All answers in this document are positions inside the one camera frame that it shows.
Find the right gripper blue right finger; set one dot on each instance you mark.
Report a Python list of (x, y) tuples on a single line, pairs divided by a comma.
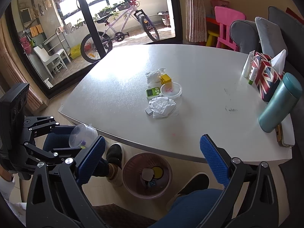
[(214, 160)]

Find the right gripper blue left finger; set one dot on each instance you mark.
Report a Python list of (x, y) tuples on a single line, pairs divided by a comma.
[(87, 160)]

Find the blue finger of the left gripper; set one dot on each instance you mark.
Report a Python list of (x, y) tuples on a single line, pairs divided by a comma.
[(62, 130), (67, 152)]

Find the clear plastic dome cup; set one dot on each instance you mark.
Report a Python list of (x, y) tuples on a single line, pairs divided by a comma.
[(82, 136)]

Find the teal toy brick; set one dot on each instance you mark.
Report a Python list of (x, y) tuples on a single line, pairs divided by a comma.
[(151, 184)]

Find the small white cube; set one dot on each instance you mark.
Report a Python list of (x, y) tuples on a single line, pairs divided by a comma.
[(148, 111)]

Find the white paper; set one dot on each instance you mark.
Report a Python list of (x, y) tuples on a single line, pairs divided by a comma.
[(162, 107)]

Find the green digital kitchen timer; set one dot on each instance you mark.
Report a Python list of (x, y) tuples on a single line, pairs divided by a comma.
[(153, 92)]

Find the clear round lidded container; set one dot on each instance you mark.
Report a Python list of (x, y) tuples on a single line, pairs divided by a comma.
[(171, 90)]

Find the white tissue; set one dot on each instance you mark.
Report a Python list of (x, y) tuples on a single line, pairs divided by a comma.
[(153, 77)]

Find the yellow toy brick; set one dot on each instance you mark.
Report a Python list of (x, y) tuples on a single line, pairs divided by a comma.
[(165, 79)]

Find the pink trash bin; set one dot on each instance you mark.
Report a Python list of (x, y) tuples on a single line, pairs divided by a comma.
[(142, 168)]

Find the person's left hand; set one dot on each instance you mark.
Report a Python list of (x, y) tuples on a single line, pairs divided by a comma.
[(7, 183)]

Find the person's left leg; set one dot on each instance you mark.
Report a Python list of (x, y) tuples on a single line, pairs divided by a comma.
[(59, 139)]

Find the black right shoe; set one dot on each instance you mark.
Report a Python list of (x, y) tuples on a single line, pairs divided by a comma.
[(199, 181)]

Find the black shoe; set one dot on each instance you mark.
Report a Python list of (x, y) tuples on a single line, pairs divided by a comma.
[(115, 157), (199, 181)]

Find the black left shoe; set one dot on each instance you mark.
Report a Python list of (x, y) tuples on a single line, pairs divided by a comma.
[(115, 157)]

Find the white balcony chair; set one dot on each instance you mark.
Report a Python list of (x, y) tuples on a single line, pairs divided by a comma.
[(46, 59)]

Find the notebook under thermos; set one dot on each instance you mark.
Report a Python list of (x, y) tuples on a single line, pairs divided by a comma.
[(285, 132)]

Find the white green-capped stick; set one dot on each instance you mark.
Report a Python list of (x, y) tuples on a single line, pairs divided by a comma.
[(252, 76)]

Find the teal thermos bottle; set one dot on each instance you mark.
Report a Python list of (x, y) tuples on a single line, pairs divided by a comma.
[(282, 102)]

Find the white tube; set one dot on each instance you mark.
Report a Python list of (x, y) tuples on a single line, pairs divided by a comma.
[(248, 64)]

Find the white bicycle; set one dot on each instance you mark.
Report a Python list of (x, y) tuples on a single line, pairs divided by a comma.
[(116, 20)]

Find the union jack tissue box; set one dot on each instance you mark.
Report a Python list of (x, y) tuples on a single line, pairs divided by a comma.
[(270, 73)]

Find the yellow kids stool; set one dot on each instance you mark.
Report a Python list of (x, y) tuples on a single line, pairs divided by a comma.
[(212, 37)]

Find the light grey cushion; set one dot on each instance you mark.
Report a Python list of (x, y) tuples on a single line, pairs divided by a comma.
[(271, 38)]

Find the patterned curtain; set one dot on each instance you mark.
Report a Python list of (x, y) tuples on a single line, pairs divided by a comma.
[(195, 21)]

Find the red kids table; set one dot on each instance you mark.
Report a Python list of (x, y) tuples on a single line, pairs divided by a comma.
[(212, 24)]

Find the pink kids chair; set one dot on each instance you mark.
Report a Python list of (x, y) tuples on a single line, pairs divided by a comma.
[(225, 17)]

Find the pink storage box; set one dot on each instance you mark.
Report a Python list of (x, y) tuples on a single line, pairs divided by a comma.
[(221, 3)]

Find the red pillow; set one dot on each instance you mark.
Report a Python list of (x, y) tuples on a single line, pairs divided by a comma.
[(294, 15)]

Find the black door frame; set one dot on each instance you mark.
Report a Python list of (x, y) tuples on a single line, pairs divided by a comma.
[(31, 76)]

